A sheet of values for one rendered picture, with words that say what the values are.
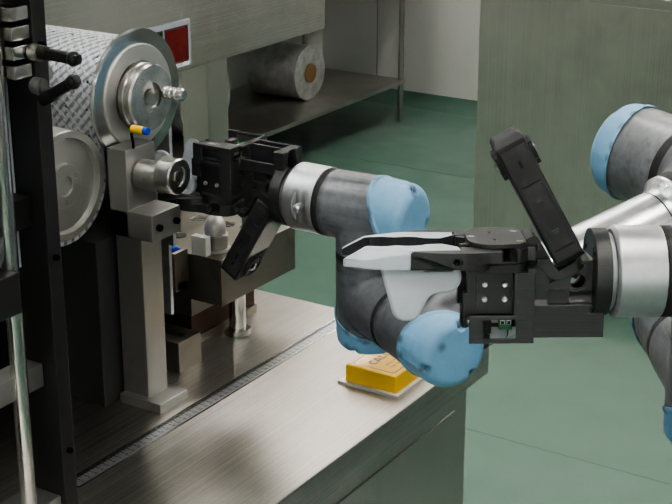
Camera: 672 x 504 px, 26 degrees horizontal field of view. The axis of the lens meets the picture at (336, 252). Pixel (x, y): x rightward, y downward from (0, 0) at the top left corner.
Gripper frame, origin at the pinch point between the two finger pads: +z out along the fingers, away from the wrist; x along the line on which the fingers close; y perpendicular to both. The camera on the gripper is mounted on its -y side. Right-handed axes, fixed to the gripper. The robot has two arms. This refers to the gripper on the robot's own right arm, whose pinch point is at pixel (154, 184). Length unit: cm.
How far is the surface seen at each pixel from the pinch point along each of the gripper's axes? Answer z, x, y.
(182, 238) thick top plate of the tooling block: 2.4, -7.9, -9.6
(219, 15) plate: 30, -54, 9
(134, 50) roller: -3.5, 6.6, 17.5
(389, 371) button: -28.1, -7.3, -20.1
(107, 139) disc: -3.2, 11.5, 8.6
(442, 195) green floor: 136, -329, -112
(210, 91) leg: 46, -72, -9
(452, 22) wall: 194, -444, -72
